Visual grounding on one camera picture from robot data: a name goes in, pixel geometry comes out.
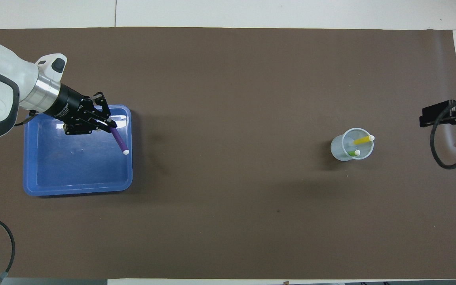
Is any black right arm gripper cable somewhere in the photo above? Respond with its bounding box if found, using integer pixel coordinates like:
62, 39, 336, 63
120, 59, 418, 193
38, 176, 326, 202
430, 97, 456, 170

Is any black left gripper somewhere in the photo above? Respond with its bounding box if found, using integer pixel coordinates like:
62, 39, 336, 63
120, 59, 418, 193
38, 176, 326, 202
50, 84, 118, 136

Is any brown table mat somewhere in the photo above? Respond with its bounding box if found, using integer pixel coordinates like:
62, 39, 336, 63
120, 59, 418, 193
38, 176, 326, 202
0, 27, 456, 279

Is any purple marker pen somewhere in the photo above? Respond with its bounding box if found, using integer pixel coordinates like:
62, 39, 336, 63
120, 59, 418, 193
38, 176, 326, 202
109, 126, 130, 155

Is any blue plastic tray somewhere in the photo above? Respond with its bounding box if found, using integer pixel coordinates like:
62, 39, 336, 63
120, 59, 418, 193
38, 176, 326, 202
23, 104, 133, 197

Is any black arm gripper cable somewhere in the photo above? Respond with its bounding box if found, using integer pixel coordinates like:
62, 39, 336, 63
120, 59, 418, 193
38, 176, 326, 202
0, 113, 34, 285
430, 97, 456, 170

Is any black left arm gripper cable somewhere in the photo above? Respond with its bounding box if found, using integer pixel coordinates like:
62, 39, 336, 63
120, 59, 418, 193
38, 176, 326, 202
0, 113, 34, 285

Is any translucent plastic cup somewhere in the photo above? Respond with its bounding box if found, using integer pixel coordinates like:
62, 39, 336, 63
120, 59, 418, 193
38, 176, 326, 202
330, 127, 375, 162

